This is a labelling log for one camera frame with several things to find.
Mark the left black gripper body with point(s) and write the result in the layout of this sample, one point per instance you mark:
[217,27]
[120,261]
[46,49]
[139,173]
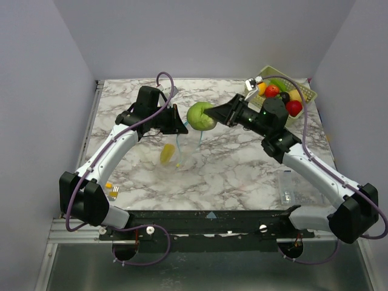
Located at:
[164,121]

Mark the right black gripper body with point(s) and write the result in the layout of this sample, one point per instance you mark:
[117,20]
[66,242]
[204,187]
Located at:
[233,110]

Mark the clear zip top bag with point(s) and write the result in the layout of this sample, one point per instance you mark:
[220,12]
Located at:
[187,145]

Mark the green white cabbage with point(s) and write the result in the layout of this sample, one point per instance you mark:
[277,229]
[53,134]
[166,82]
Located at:
[197,119]

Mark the yellow red mango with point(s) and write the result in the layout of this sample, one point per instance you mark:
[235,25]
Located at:
[167,154]

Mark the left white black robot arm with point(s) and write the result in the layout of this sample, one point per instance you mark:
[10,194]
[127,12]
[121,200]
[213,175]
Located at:
[81,192]

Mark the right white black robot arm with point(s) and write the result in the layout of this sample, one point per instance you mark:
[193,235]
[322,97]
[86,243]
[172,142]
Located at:
[353,207]

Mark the red pomegranate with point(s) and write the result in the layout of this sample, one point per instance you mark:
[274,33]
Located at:
[294,107]

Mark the red apple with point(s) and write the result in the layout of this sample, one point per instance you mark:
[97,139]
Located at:
[271,91]

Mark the beige pear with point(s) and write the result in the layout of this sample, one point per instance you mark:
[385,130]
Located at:
[295,95]

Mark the yellow lemon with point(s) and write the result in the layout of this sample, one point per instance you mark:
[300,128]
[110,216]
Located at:
[262,88]

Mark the green plastic basket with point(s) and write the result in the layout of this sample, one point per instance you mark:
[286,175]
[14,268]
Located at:
[272,76]

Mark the clear plastic box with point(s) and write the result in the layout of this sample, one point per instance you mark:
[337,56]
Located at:
[296,190]

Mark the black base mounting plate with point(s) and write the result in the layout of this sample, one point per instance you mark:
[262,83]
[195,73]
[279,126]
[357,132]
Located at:
[154,231]

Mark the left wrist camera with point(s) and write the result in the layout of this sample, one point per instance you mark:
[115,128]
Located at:
[165,94]

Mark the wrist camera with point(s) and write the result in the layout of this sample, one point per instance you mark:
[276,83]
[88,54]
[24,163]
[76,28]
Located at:
[252,87]
[165,94]

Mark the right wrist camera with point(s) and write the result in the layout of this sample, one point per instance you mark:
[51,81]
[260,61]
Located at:
[252,87]

